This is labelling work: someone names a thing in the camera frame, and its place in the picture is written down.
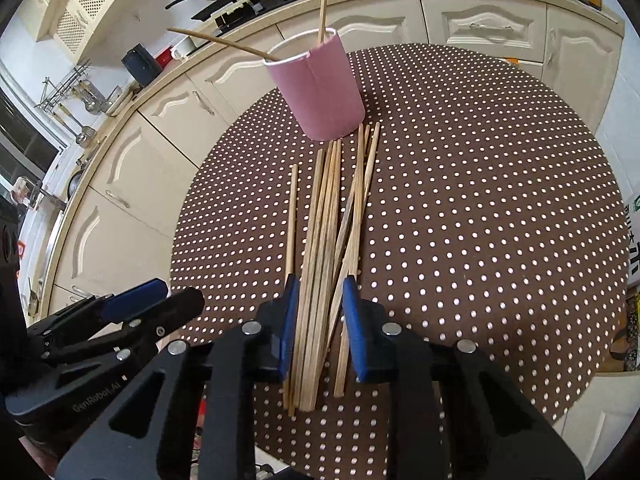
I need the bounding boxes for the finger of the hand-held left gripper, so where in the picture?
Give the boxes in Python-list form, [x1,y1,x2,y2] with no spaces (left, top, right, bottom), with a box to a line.
[27,279,170,361]
[42,287,206,402]

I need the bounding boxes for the black induction cooker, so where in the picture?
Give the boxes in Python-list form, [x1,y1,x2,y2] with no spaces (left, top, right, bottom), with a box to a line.
[192,0,236,22]

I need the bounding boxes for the metal utensil rack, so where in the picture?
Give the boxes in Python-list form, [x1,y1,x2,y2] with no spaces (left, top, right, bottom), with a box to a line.
[35,57,123,147]

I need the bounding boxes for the pink paper cup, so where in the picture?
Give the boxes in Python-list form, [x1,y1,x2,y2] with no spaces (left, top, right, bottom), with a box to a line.
[262,27,366,142]

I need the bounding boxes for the cream lattice wall cabinet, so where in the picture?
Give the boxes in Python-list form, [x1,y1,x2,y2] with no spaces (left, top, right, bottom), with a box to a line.
[37,0,166,56]

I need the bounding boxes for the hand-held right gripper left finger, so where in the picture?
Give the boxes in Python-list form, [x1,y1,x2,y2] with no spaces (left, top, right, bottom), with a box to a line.
[55,275,301,480]

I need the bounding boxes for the pile of wooden chopsticks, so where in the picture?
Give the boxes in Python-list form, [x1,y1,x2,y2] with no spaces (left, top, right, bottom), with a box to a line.
[282,122,382,417]

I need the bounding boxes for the dark blue knife block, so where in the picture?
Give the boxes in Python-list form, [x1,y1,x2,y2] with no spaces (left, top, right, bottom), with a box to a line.
[121,44,160,87]

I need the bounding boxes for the cream base cabinets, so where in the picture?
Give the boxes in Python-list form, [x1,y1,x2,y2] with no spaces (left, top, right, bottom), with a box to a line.
[47,0,626,311]

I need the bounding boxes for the wooden chopstick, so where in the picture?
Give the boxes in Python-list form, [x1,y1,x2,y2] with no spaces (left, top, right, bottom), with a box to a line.
[317,0,332,46]
[166,26,275,62]

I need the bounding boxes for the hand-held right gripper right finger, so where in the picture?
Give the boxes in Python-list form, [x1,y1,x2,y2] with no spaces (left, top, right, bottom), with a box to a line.
[342,277,586,480]

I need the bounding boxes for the white printed carton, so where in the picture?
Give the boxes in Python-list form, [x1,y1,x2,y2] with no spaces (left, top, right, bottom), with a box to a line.
[620,185,640,291]

